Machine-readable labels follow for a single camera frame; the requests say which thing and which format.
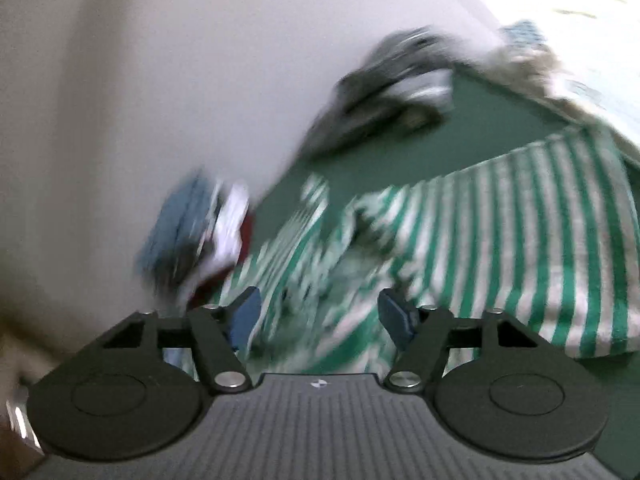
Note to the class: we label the dark red folded garment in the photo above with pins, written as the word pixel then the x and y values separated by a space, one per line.
pixel 212 280

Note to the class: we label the grey striped garment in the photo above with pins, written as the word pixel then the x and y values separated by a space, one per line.
pixel 380 100

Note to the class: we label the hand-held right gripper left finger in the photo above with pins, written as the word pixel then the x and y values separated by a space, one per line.
pixel 245 316

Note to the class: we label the pale bedding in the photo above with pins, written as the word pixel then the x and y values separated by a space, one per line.
pixel 550 75

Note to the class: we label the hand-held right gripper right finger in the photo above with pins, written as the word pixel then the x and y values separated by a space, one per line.
pixel 395 317

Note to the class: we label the blue folded garment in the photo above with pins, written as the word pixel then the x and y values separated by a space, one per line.
pixel 175 225

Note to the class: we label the green white striped shirt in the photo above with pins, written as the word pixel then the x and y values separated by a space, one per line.
pixel 500 235

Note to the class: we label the green bed sheet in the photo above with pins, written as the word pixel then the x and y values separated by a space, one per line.
pixel 480 125

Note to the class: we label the blue checked cloth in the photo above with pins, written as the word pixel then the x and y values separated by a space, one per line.
pixel 525 35

